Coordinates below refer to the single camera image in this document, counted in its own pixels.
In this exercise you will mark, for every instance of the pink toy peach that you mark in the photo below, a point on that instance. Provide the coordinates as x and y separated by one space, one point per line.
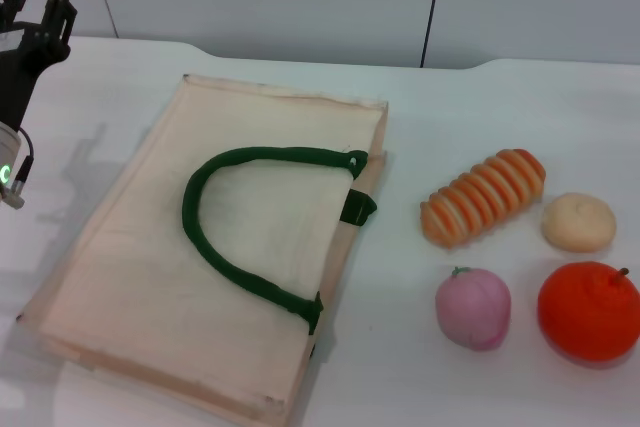
472 309

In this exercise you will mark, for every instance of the dark vertical wall strip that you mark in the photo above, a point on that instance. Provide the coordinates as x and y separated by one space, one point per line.
432 12

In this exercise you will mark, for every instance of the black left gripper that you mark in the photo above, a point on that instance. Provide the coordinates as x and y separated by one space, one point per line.
25 67

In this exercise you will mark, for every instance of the striped long bread loaf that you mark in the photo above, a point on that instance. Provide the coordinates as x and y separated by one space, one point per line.
482 197

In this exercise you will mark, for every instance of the orange toy fruit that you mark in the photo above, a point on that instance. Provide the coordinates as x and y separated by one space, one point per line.
587 314

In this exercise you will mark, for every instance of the round beige bun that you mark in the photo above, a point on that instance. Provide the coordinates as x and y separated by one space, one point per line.
579 222

